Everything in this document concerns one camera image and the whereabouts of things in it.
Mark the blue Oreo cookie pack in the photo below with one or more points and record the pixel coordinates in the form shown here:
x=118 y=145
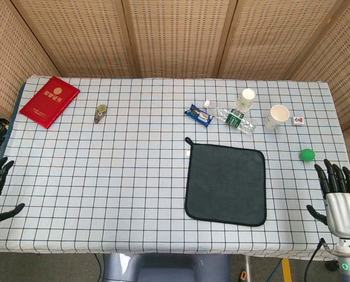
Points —
x=198 y=115

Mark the clear bottle with green label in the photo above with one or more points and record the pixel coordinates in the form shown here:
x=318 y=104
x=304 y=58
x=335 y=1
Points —
x=236 y=119

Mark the paper cup with green print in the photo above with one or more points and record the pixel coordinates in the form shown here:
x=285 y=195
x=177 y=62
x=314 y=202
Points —
x=245 y=101

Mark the green correction tape dispenser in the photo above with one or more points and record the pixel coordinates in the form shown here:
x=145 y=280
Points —
x=100 y=113

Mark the white checked tablecloth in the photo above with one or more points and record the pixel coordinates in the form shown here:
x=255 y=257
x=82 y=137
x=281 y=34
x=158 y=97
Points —
x=118 y=176

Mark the plain white paper cup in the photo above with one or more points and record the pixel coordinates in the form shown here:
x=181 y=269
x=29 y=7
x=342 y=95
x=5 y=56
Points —
x=276 y=117

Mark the white mahjong tile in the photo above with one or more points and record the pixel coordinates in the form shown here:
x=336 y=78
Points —
x=298 y=120

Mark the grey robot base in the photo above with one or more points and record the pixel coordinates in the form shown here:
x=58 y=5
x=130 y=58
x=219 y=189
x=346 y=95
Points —
x=168 y=268

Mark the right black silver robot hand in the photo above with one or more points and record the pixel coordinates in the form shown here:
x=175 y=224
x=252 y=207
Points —
x=343 y=211

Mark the green ball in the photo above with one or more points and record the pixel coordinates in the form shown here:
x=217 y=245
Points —
x=306 y=155

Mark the woven bamboo folding screen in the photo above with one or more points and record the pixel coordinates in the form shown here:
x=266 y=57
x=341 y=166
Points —
x=177 y=35

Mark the red certificate book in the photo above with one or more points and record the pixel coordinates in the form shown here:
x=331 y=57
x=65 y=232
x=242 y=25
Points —
x=49 y=101

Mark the dark grey cloth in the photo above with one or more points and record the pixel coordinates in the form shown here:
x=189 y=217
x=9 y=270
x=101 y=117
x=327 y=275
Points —
x=226 y=185

